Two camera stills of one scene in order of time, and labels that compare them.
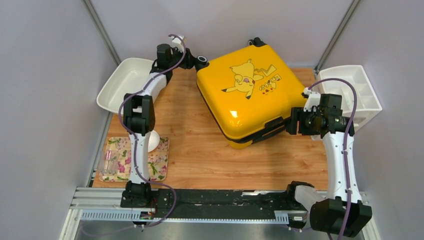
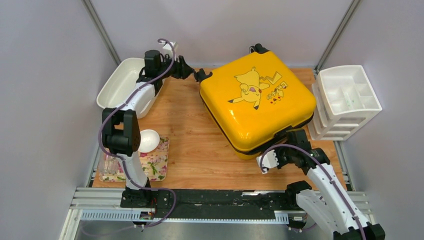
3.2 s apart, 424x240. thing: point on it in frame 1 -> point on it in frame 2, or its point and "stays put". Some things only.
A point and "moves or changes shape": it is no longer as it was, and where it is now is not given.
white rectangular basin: [129, 77] stays put
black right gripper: [297, 114] -> [281, 164]
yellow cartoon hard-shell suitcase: [248, 93] moves or changes shape
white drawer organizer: [367, 103] stays put
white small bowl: [153, 140] stays put
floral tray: [157, 160] stays put
